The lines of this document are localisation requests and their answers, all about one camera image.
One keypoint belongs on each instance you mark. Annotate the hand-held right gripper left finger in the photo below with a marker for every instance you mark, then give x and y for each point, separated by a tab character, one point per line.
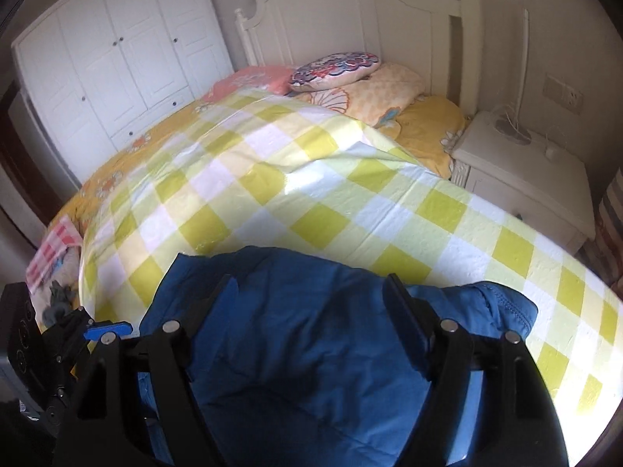
168	345

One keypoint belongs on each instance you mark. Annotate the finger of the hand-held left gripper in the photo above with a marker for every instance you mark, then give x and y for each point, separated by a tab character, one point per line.
104	328

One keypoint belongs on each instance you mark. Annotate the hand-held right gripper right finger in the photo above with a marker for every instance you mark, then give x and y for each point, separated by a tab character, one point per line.
413	335

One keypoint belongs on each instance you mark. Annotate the blue puffer jacket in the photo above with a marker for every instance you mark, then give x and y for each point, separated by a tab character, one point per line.
301	340

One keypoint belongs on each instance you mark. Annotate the dark grey cloth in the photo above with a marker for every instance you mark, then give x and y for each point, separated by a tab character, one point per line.
58	304

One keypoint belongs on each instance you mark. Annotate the red checked cloth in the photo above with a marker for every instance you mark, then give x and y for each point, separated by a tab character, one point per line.
51	253

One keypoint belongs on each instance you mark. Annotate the dark wooden door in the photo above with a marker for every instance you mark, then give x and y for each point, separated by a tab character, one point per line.
29	165

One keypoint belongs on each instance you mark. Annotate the white nightstand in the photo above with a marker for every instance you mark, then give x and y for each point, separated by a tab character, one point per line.
525	180

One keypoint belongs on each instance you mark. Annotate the yellow checked blanket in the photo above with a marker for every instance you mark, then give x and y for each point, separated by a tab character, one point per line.
292	180

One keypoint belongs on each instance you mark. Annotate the striped printed curtain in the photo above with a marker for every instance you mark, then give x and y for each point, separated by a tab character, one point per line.
611	233

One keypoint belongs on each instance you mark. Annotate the orange floral pillow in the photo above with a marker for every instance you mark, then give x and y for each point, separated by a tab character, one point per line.
375	99

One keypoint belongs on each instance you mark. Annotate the white wardrobe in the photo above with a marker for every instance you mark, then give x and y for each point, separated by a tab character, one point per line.
121	58

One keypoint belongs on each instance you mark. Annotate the round patterned cushion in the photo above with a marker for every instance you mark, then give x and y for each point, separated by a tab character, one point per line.
336	72

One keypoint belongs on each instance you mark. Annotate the pink pillow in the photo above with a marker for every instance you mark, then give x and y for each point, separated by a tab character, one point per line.
253	80

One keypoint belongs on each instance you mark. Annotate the white bed headboard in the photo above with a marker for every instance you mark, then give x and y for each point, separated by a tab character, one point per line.
350	14

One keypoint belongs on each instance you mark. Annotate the wall socket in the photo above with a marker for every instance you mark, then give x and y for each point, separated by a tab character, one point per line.
562	91

